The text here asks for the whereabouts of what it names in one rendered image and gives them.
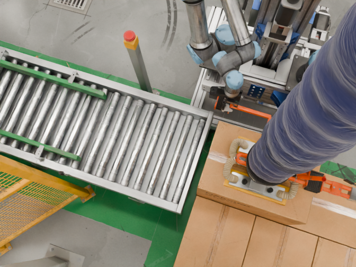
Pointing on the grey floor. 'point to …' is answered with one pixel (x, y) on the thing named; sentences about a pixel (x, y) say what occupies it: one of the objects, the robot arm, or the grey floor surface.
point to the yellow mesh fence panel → (18, 170)
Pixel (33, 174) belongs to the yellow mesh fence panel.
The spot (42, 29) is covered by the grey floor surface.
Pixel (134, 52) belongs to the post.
